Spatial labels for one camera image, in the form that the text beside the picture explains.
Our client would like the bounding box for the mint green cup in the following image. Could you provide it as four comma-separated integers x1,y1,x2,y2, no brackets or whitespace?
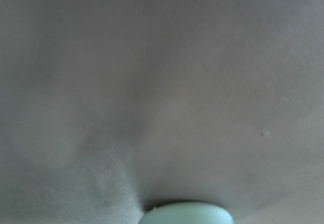
139,201,234,224

